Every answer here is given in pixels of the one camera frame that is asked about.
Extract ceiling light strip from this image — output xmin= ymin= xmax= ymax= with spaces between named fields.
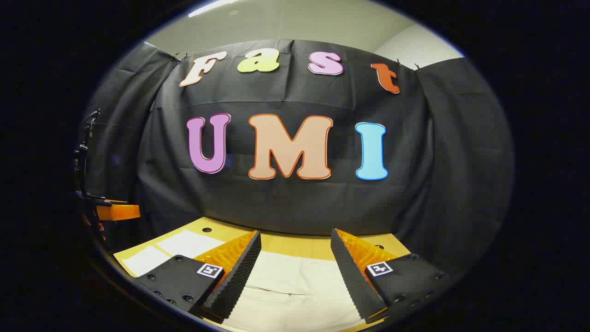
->
xmin=188 ymin=0 xmax=242 ymax=18

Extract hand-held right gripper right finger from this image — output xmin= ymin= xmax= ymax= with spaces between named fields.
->
xmin=330 ymin=228 xmax=451 ymax=324

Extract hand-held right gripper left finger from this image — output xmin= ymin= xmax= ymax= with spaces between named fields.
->
xmin=137 ymin=230 xmax=262 ymax=322

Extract black backdrop cloth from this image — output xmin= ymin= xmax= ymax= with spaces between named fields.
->
xmin=76 ymin=39 xmax=514 ymax=277

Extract cream white jeans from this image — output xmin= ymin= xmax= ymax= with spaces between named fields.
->
xmin=122 ymin=229 xmax=369 ymax=332

